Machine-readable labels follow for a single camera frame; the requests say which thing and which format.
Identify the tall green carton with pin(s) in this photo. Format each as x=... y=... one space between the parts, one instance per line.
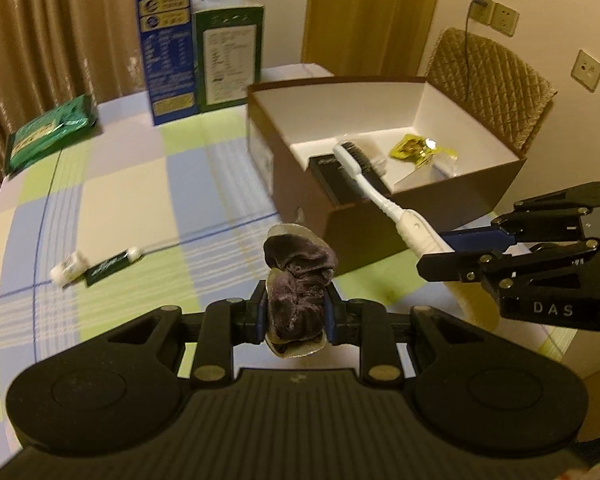
x=227 y=50

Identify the beige curtain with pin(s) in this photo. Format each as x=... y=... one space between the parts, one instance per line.
x=55 y=30

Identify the beige wall socket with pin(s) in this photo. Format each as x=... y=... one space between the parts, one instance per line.
x=587 y=70
x=505 y=18

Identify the chair with quilted cover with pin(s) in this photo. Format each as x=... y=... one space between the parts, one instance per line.
x=500 y=85

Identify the wooden door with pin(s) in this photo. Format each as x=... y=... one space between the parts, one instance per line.
x=370 y=15

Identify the white toothbrush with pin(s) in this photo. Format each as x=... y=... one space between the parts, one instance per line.
x=410 y=222

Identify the small white bottle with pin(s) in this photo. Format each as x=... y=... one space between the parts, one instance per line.
x=67 y=269

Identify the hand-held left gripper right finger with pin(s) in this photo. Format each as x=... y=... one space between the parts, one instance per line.
x=330 y=312

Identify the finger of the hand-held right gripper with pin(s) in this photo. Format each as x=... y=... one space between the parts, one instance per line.
x=475 y=239
x=450 y=266

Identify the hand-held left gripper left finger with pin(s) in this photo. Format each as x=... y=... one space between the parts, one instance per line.
x=260 y=312

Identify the gold foil snack wrapper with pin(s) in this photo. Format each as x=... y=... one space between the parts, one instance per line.
x=415 y=149

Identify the wall socket with plug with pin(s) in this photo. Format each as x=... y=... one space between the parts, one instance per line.
x=480 y=8

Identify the green plastic packet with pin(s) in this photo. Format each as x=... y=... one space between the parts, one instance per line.
x=50 y=132

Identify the dark velvet slipper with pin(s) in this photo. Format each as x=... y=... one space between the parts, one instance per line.
x=297 y=290

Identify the brown cardboard box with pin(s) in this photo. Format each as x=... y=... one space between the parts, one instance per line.
x=360 y=240

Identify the black product box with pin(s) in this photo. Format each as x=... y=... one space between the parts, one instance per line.
x=337 y=175

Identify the checkered tablecloth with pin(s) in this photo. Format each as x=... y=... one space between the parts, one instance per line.
x=130 y=185

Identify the tall blue carton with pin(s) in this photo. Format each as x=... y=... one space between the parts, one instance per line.
x=167 y=45

